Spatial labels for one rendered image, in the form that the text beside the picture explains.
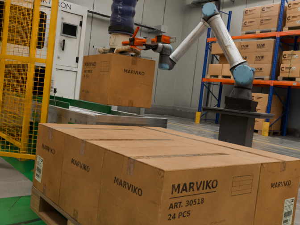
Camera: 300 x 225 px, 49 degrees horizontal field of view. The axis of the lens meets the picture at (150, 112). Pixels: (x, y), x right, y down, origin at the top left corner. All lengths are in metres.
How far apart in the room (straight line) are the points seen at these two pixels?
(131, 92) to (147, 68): 0.24
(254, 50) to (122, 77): 8.34
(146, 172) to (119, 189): 0.19
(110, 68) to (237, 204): 1.47
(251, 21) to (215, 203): 9.81
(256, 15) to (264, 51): 1.19
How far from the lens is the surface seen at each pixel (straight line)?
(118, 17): 2.88
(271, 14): 10.65
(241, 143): 2.81
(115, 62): 2.56
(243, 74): 2.68
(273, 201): 1.78
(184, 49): 2.98
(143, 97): 2.69
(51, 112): 3.16
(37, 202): 2.17
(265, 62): 10.37
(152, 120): 2.72
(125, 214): 1.35
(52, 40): 3.08
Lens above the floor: 0.79
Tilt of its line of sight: 3 degrees down
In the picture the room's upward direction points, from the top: 6 degrees clockwise
